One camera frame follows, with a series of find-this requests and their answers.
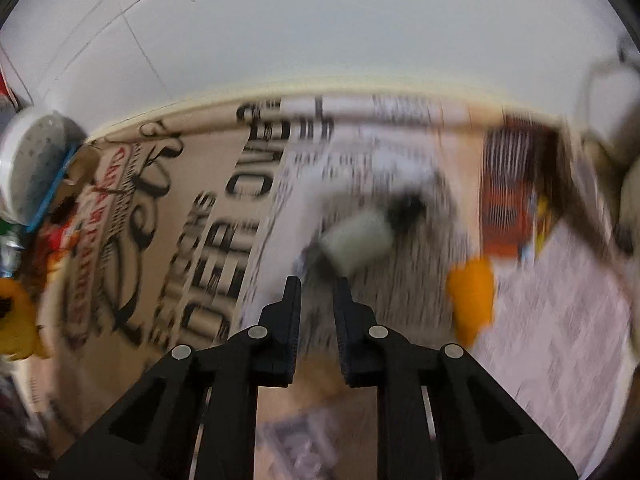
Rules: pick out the white perforated round container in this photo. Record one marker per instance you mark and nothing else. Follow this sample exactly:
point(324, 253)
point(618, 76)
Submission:
point(32, 170)

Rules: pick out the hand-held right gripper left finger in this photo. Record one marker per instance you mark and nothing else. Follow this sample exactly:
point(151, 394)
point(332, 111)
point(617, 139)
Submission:
point(292, 320)

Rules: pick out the cream plastic object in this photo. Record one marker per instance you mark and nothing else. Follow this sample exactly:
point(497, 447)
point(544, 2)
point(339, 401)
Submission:
point(617, 110)

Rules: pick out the small bottle with black cap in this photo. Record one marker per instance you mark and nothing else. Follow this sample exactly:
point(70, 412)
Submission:
point(365, 237)

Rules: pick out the folded grey paper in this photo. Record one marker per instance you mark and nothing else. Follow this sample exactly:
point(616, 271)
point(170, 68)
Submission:
point(590, 195)

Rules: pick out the orange peel piece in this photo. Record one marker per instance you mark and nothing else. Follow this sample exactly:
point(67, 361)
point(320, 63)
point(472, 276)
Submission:
point(472, 297)

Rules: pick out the yellow crumpled wrapper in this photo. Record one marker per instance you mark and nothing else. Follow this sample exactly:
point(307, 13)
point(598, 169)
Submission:
point(15, 320)

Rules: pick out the tan printed newspaper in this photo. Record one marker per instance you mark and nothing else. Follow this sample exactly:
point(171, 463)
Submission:
point(165, 240)

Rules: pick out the red bag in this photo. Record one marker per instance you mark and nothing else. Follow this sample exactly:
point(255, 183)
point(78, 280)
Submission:
point(6, 77)

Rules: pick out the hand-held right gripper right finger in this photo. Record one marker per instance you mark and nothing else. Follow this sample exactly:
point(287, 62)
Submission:
point(345, 330)

